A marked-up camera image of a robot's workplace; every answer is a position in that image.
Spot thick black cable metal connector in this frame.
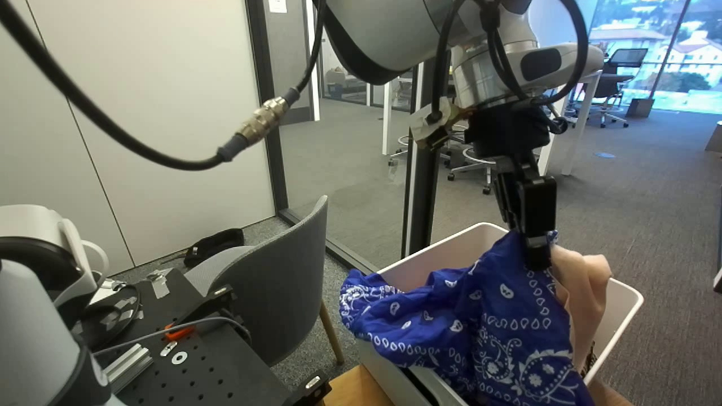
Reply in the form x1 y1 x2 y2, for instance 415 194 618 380
0 0 327 174

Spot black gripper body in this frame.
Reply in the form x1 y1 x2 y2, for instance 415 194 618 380
465 104 554 180

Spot orange handled tool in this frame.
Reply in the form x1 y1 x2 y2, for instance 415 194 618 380
158 322 204 345

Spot blue paisley bandana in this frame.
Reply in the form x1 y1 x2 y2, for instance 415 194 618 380
336 230 597 406

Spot black glass wall post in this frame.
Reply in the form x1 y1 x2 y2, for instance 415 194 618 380
399 60 439 259

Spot silver metal clamp parts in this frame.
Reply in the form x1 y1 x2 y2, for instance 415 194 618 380
80 275 152 335

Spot white plastic basket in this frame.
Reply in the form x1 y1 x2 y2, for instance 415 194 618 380
374 220 648 406

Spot black mesh office chair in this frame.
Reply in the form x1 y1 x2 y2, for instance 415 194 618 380
591 45 649 130

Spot silver aluminium profile piece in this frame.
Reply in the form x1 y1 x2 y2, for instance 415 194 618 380
100 341 158 388

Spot black strap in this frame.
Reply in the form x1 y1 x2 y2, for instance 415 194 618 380
183 225 249 270

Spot black glass door frame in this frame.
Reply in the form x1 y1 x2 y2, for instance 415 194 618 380
241 0 293 215

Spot grey chair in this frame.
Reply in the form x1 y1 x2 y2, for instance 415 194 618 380
183 194 349 372

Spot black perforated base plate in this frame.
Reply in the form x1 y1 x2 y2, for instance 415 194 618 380
72 263 298 406

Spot grey office chair ring base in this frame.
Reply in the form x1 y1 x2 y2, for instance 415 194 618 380
444 139 503 198

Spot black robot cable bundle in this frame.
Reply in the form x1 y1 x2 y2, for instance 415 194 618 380
425 0 593 128

